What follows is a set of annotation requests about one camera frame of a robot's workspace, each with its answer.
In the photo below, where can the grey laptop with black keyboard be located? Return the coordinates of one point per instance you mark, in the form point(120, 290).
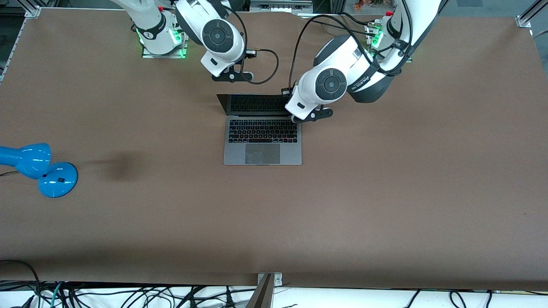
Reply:
point(262, 154)

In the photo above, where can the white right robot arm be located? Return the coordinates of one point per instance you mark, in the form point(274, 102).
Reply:
point(218, 36)

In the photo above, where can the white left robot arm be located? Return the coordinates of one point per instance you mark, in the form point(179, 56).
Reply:
point(329, 83)

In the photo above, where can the brown table cover sheet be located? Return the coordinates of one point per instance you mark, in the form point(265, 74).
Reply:
point(385, 192)

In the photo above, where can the dark metal beam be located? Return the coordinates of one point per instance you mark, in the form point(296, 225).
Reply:
point(262, 297)

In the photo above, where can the grey metal equipment box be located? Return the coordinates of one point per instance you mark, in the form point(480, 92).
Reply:
point(280, 6)

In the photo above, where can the blue desk lamp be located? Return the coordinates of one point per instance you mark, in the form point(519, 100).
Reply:
point(58, 179)

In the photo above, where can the small metal table bracket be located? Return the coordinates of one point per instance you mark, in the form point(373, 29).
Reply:
point(278, 280)

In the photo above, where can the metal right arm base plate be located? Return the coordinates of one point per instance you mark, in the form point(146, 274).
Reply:
point(165, 55)

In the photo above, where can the aluminium frame profile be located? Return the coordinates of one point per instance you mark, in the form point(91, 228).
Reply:
point(528, 17)
point(32, 10)

